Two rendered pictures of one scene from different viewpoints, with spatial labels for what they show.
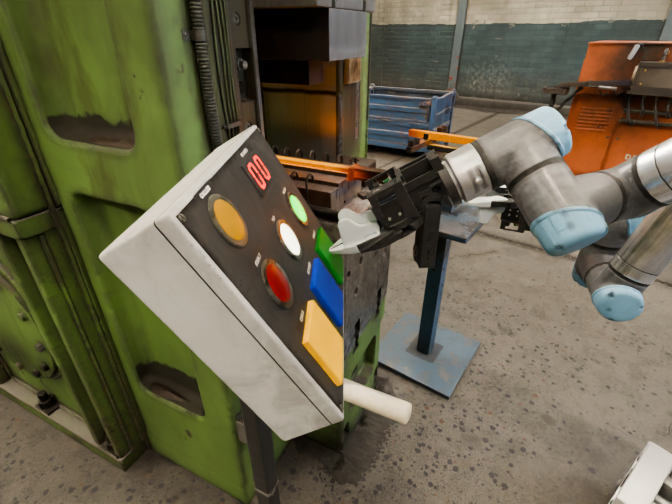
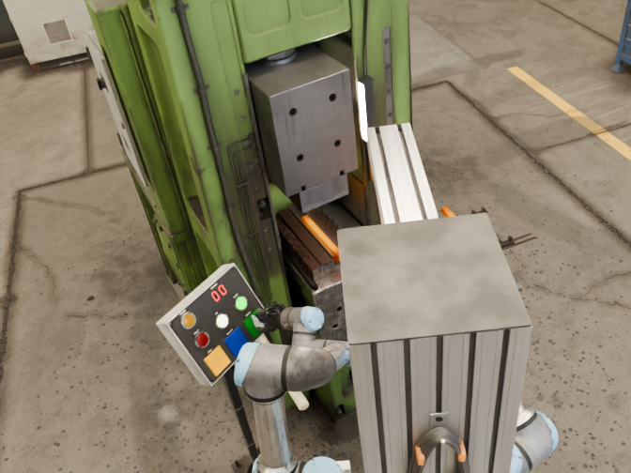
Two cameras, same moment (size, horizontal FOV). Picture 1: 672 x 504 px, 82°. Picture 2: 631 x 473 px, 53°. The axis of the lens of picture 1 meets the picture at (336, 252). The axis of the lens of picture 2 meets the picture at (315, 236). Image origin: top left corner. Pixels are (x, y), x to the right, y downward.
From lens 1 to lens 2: 1.90 m
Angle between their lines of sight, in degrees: 35
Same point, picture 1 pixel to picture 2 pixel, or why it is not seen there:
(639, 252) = not seen: hidden behind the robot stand
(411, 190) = (271, 316)
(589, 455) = not seen: outside the picture
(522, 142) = (296, 320)
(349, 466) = (334, 433)
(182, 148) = (221, 250)
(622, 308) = not seen: hidden behind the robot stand
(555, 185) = (295, 343)
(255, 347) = (187, 357)
